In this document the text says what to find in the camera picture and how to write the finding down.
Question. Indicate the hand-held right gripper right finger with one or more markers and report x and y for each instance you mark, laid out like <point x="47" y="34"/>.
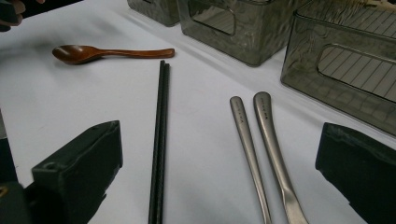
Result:
<point x="364" y="168"/>

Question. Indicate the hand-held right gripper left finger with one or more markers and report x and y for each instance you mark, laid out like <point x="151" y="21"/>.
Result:
<point x="77" y="174"/>

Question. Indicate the brown wooden spoon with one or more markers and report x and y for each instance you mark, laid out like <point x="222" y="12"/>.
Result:
<point x="74" y="53"/>

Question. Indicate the black chopstick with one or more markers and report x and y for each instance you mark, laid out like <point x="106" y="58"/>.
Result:
<point x="157" y="140"/>
<point x="164" y="140"/>

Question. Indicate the smoky transparent plastic bin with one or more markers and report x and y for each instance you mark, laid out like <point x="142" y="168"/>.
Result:
<point x="158" y="12"/>
<point x="264" y="34"/>
<point x="305" y="62"/>

